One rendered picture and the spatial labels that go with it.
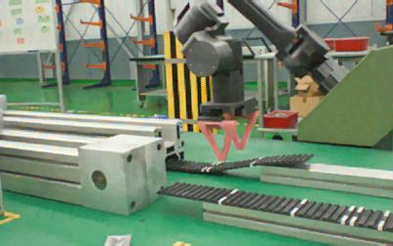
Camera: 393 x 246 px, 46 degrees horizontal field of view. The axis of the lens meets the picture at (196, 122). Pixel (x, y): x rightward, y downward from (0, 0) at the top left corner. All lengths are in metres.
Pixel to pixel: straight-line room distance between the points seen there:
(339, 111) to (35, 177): 0.64
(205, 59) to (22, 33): 5.99
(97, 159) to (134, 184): 0.07
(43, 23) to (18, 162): 5.66
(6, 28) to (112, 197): 6.17
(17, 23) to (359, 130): 5.95
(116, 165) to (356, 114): 0.57
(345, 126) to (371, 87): 0.10
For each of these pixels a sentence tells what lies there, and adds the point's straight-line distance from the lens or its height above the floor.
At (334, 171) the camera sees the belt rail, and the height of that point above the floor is 0.81.
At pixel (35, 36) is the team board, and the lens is 6.54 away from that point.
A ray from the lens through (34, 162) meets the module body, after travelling 0.81.
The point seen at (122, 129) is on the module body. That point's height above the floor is 0.86.
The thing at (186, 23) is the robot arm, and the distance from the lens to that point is 0.81.
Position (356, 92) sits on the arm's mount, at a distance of 1.05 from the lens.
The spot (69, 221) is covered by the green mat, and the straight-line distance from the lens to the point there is 0.70.
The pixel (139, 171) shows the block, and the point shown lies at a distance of 0.70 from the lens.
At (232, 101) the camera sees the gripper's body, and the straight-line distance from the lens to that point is 0.79.
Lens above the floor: 1.03
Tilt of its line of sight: 10 degrees down
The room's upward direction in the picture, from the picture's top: 3 degrees counter-clockwise
